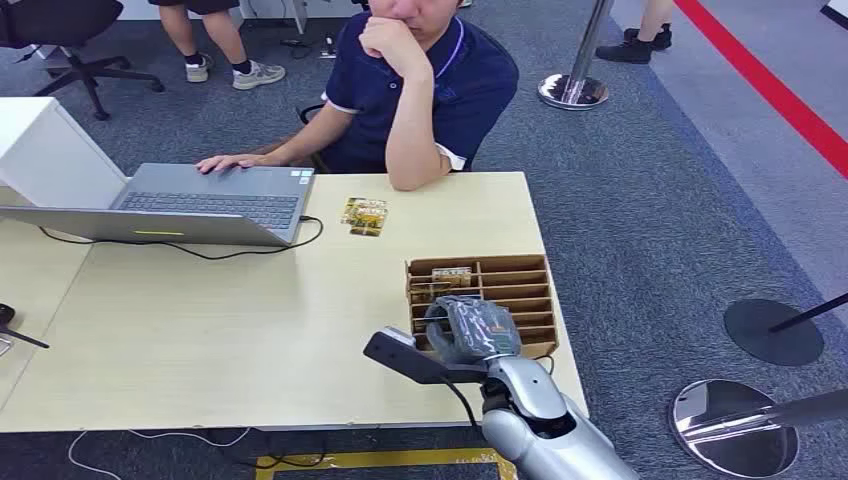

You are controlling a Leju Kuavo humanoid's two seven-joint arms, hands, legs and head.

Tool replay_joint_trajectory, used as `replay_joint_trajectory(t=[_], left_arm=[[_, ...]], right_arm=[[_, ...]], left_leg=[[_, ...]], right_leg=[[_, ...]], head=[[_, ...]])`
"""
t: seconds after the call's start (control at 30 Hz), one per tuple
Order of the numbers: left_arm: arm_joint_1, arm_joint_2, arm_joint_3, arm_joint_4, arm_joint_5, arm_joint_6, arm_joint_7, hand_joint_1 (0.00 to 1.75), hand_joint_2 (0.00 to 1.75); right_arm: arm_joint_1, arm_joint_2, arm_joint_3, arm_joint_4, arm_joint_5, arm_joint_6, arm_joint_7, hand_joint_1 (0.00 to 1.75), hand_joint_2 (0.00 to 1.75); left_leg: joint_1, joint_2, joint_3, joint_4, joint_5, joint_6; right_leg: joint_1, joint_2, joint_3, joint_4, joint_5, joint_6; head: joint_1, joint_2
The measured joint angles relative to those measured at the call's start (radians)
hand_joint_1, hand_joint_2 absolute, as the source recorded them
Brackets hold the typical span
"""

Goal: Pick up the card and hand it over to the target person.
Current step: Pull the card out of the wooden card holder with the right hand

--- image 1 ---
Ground seated person's right hand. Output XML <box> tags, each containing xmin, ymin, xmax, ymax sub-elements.
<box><xmin>195</xmin><ymin>152</ymin><xmax>270</xmax><ymax>176</ymax></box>

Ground seated person's left hand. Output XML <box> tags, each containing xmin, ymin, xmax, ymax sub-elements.
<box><xmin>358</xmin><ymin>13</ymin><xmax>427</xmax><ymax>75</ymax></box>

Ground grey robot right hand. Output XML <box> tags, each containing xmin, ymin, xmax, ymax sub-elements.
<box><xmin>424</xmin><ymin>295</ymin><xmax>523</xmax><ymax>366</ymax></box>

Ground brown cardboard card organiser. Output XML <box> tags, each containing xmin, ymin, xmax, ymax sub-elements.
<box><xmin>404</xmin><ymin>254</ymin><xmax>560</xmax><ymax>363</ymax></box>

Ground seated person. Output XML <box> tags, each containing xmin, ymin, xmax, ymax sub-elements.
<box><xmin>195</xmin><ymin>0</ymin><xmax>521</xmax><ymax>193</ymax></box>

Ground standing person with sneakers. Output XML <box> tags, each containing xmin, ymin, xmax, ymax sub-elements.
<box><xmin>148</xmin><ymin>0</ymin><xmax>288</xmax><ymax>92</ymax></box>

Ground yellow patterned card stack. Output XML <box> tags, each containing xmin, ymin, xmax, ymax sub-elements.
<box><xmin>340</xmin><ymin>195</ymin><xmax>390</xmax><ymax>238</ymax></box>

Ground standing person with black shoes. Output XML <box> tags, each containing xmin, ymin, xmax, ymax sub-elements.
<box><xmin>594</xmin><ymin>0</ymin><xmax>675</xmax><ymax>66</ymax></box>

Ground grey open laptop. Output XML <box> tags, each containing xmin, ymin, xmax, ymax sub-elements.
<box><xmin>0</xmin><ymin>162</ymin><xmax>317</xmax><ymax>249</ymax></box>

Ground small devices on floor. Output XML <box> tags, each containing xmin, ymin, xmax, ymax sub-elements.
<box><xmin>278</xmin><ymin>33</ymin><xmax>340</xmax><ymax>62</ymax></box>

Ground white cabinet box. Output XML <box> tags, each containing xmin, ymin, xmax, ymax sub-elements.
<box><xmin>0</xmin><ymin>96</ymin><xmax>128</xmax><ymax>211</ymax></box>

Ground black office chair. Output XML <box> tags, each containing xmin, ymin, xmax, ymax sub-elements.
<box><xmin>0</xmin><ymin>0</ymin><xmax>166</xmax><ymax>123</ymax></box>

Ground thin black rod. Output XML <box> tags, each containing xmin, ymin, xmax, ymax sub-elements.
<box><xmin>0</xmin><ymin>327</ymin><xmax>52</xmax><ymax>351</ymax></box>

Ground chrome stanchion with round base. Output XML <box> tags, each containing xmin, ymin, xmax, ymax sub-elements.
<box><xmin>668</xmin><ymin>378</ymin><xmax>848</xmax><ymax>480</ymax></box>

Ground black stanchion with round base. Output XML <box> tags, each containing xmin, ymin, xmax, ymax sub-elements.
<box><xmin>722</xmin><ymin>291</ymin><xmax>848</xmax><ymax>368</ymax></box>

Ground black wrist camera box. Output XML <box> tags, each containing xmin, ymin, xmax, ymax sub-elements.
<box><xmin>362</xmin><ymin>325</ymin><xmax>490</xmax><ymax>387</ymax></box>

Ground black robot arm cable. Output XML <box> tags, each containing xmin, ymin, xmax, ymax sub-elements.
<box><xmin>439</xmin><ymin>376</ymin><xmax>482</xmax><ymax>431</ymax></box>

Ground black laptop cable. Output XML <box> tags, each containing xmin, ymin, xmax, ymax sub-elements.
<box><xmin>37</xmin><ymin>214</ymin><xmax>325</xmax><ymax>262</ymax></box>

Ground chrome stanchion post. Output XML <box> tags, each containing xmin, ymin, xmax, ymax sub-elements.
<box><xmin>537</xmin><ymin>0</ymin><xmax>615</xmax><ymax>112</ymax></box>

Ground black floor cable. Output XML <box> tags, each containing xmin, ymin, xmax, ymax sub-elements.
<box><xmin>223</xmin><ymin>433</ymin><xmax>331</xmax><ymax>470</ymax></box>

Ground white floor cable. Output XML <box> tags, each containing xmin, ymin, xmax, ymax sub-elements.
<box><xmin>66</xmin><ymin>427</ymin><xmax>254</xmax><ymax>480</ymax></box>

